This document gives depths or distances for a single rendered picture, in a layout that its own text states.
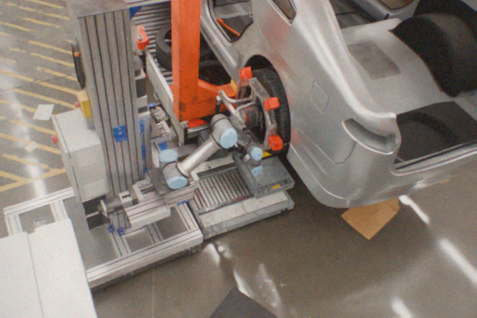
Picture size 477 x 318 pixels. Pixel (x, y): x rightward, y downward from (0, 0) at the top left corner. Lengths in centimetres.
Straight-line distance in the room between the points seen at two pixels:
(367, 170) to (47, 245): 245
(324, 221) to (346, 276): 51
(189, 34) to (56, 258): 298
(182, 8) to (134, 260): 178
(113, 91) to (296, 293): 202
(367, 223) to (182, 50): 211
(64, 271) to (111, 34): 202
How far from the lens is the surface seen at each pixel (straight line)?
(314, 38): 289
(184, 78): 364
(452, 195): 475
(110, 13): 239
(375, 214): 428
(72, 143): 285
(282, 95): 332
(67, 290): 49
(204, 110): 394
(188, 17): 334
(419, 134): 381
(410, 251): 419
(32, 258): 53
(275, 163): 409
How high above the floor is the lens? 325
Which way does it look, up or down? 46 degrees down
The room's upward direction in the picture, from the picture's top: 7 degrees clockwise
